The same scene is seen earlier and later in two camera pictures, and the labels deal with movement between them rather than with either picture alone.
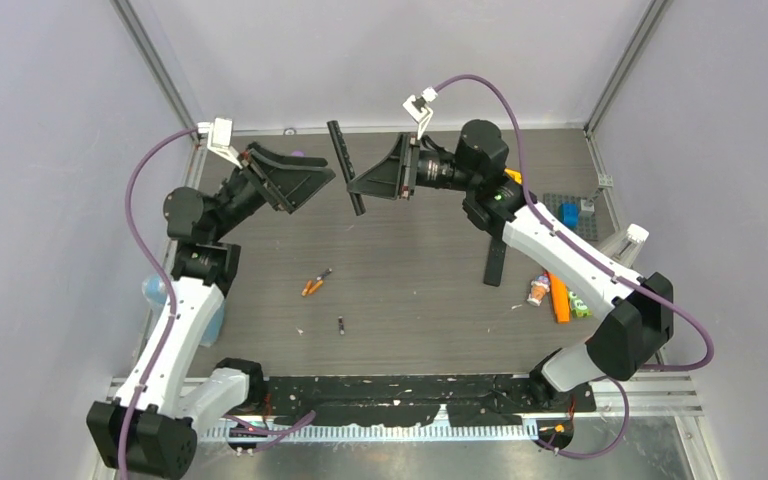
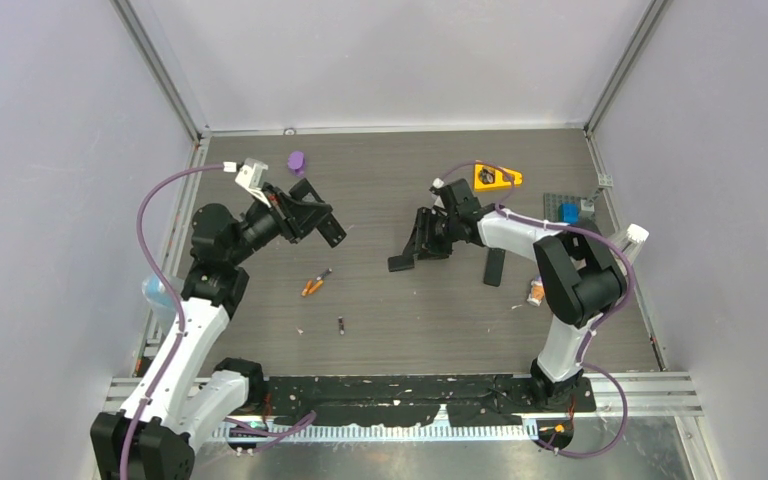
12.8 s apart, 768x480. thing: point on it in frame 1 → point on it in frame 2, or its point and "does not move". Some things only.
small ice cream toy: [540, 286] does not move
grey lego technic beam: [604, 181] does not move
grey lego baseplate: [587, 221] does not move
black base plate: [490, 400] does not move
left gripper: [290, 181] → [315, 209]
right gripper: [391, 178] → [422, 241]
